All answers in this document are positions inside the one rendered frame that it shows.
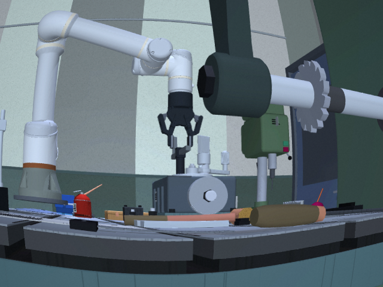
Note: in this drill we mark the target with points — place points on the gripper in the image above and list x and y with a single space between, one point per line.
180 107

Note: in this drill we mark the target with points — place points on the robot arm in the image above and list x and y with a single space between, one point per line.
46 89

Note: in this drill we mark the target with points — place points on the black T-wrench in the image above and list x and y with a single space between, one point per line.
180 163

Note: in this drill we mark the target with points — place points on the grey crank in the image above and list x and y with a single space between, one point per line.
225 163

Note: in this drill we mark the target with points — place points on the grey dividing head body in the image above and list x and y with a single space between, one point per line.
170 192

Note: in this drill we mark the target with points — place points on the grey round index plate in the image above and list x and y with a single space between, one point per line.
197 194

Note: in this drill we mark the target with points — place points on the dark green milling overarm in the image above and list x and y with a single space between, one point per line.
236 83

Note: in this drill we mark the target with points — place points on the green drill press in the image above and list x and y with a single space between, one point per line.
263 137

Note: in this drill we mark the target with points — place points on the small black block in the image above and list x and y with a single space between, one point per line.
153 211
242 221

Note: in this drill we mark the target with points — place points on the grey flat bar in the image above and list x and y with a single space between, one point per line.
179 223

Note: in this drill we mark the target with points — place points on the yellow sponge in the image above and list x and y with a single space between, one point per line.
245 213

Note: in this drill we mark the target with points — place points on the white arbor shaft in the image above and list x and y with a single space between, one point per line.
290 91

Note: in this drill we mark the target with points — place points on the wooden box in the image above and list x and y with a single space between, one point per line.
113 215

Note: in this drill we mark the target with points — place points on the red oil can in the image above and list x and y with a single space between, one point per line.
83 206

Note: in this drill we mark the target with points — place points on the grey toothed milling cutter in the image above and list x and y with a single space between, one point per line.
312 119

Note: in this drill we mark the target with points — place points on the white steel ruler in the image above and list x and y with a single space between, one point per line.
293 202

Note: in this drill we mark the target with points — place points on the brown cylinder mallet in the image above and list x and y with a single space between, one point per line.
284 216

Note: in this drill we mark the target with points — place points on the black rectangular block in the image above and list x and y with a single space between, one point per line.
83 225

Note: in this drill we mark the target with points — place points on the blue vise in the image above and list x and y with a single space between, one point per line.
64 203

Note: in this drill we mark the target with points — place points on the grey slotted machine table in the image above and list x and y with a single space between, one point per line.
107 245

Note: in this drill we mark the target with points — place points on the pink oil can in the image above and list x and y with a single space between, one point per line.
318 204

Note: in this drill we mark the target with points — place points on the black flat bar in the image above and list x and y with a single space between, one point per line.
350 206

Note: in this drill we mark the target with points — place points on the black box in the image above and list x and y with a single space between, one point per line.
3 198

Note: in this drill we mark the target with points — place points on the grey spindle lock post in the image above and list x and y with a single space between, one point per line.
204 157

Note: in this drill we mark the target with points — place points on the blue wall board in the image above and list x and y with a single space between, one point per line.
317 161

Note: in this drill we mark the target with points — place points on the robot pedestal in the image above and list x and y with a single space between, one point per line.
36 185

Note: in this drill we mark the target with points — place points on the white stand post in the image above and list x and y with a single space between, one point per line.
2 143

